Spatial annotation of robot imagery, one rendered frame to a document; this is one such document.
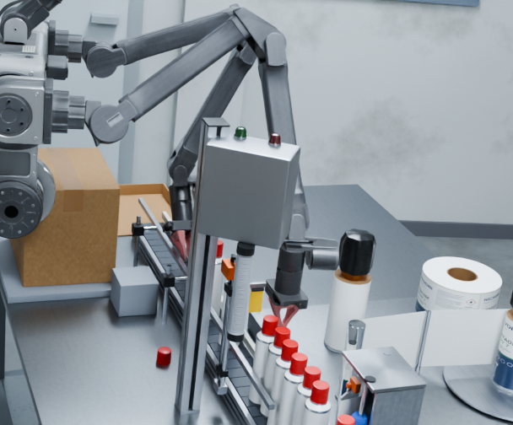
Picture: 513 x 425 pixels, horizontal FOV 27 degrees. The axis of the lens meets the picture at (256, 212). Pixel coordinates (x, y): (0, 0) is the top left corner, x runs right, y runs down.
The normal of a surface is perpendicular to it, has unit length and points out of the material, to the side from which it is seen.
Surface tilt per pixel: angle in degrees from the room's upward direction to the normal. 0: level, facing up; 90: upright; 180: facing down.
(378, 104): 90
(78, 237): 90
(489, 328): 90
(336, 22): 90
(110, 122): 67
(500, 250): 0
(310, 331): 0
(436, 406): 0
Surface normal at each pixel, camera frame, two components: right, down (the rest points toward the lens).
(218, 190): -0.26, 0.36
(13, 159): 0.16, 0.40
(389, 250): 0.11, -0.91
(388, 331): 0.41, 0.40
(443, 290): -0.62, 0.24
